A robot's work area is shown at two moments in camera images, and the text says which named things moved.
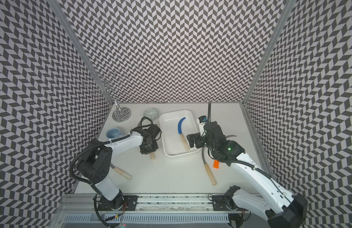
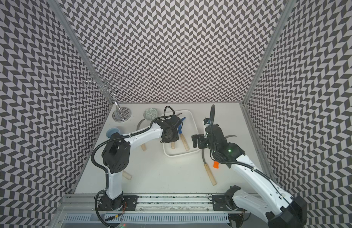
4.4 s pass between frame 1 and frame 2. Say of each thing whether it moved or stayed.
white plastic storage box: stayed
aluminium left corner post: stayed
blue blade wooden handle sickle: stayed
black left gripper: moved
